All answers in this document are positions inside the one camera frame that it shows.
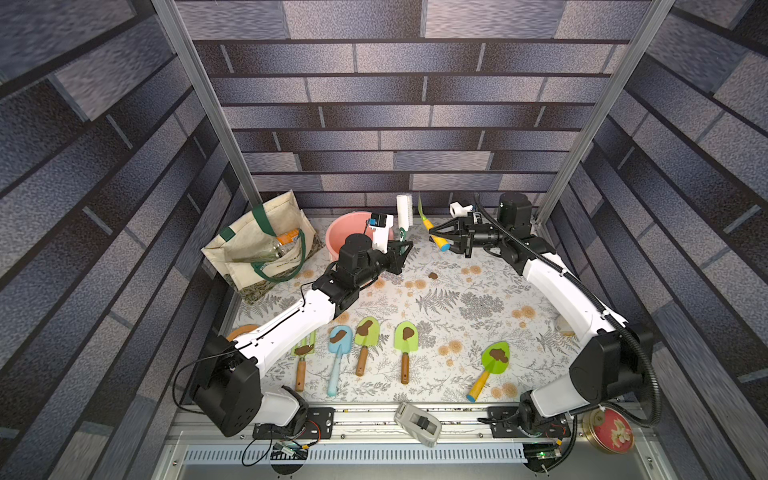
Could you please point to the white green hand brush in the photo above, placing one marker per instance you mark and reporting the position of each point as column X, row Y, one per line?
column 404, row 205

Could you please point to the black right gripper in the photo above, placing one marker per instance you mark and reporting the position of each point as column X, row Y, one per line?
column 465, row 231

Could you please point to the green shovel brown handle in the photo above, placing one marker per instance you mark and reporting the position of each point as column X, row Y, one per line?
column 406, row 342

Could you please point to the orange tape roll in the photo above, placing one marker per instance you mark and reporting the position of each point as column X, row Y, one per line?
column 240, row 331

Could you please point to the blue trowel with soil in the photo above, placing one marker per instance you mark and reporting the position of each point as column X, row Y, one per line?
column 340, row 344

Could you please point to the pink plastic bucket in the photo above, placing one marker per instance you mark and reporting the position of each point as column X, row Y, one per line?
column 377, row 227

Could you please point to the cream canvas tote bag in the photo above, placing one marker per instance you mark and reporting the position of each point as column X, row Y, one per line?
column 265, row 247

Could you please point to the green trowel brown handle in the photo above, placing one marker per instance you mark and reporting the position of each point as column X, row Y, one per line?
column 366, row 336

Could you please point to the grey tape dispenser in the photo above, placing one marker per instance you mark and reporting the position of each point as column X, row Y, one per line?
column 419, row 424

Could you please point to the round red gold tin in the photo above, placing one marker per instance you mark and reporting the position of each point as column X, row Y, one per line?
column 608, row 431

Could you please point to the green hand rake wooden handle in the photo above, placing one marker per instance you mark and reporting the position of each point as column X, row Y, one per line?
column 302, row 350

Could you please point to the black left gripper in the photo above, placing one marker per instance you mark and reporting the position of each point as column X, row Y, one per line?
column 394, row 257

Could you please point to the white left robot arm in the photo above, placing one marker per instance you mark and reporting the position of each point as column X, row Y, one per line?
column 226, row 384

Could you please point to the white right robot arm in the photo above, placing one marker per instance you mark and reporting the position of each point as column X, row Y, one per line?
column 614, row 365

